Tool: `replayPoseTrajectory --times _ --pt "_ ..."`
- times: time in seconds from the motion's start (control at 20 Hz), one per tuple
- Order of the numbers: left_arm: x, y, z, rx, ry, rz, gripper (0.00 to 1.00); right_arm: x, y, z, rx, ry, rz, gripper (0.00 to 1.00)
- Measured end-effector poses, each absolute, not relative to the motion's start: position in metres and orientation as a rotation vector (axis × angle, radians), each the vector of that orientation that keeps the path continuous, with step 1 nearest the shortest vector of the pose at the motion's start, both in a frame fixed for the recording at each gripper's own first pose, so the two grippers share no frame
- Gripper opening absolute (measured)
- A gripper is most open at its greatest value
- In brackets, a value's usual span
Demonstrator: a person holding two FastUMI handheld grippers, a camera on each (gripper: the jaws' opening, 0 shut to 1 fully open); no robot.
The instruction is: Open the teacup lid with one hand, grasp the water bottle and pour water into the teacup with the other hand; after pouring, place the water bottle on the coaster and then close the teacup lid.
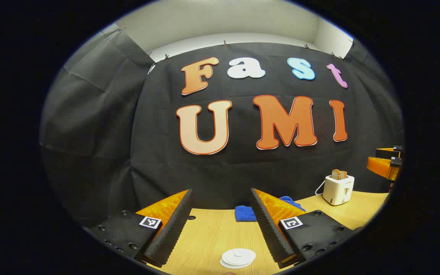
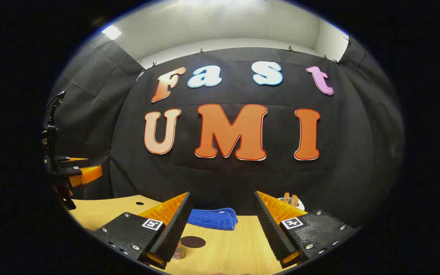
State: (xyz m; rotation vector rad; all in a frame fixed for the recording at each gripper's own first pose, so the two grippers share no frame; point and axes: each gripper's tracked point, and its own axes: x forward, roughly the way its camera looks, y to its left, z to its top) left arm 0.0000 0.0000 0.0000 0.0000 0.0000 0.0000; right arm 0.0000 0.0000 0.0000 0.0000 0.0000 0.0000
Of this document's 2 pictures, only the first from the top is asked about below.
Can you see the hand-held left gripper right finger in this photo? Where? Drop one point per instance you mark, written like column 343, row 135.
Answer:
column 269, row 229

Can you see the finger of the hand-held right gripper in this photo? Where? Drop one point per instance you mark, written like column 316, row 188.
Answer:
column 380, row 166
column 388, row 153

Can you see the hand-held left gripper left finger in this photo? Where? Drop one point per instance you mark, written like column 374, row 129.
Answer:
column 174, row 229

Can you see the blue towel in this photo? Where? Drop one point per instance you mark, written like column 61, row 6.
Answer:
column 245, row 214

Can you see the toast slice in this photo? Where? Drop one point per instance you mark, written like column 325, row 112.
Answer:
column 343, row 175
column 335, row 174

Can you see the white toaster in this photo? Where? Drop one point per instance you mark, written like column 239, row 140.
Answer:
column 336, row 191

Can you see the black backdrop cloth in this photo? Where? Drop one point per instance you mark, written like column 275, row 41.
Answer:
column 166, row 152

